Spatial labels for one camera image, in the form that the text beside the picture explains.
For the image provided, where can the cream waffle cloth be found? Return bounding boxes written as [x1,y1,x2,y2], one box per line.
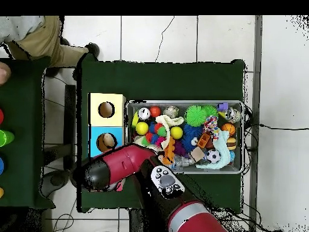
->
[135,115,186,152]

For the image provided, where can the black floor stand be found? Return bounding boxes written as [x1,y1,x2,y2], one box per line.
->
[42,85,78,192]

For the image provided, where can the green cloth table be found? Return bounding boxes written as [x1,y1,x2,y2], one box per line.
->
[77,52,248,213]
[0,54,55,210]

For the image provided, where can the orange plastic tray block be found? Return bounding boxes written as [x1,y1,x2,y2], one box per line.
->
[163,137,177,165]

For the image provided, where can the large green spiky ball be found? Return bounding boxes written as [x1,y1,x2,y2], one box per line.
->
[185,105,208,127]

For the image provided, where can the red-orange ball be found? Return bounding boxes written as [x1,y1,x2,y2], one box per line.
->
[149,106,162,119]

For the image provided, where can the mint green cloth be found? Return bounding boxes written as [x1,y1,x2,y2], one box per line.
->
[197,129,232,170]

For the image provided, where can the wooden box with three holes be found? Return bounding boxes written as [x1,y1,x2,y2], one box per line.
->
[88,92,127,158]

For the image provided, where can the yellow ball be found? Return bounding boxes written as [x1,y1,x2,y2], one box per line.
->
[170,126,184,140]
[135,121,150,136]

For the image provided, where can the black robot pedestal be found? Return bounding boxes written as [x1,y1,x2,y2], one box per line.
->
[128,208,145,232]

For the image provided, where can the blue furry googly-eyed toy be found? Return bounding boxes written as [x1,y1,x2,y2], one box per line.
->
[181,123,203,153]

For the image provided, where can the wire mesh bin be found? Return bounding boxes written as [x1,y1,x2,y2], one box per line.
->
[125,100,244,176]

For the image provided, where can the colourful polka-dot cloth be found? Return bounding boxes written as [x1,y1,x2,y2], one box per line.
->
[202,115,219,138]

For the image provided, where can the person's hand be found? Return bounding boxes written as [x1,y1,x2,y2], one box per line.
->
[0,62,12,87]

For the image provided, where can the small soccer ball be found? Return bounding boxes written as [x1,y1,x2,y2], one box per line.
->
[206,150,221,164]

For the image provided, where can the black cable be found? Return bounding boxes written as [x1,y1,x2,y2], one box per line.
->
[243,103,309,146]

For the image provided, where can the green cup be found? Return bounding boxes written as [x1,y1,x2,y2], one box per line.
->
[0,129,15,148]

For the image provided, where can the person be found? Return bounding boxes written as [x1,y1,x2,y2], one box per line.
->
[0,16,101,78]

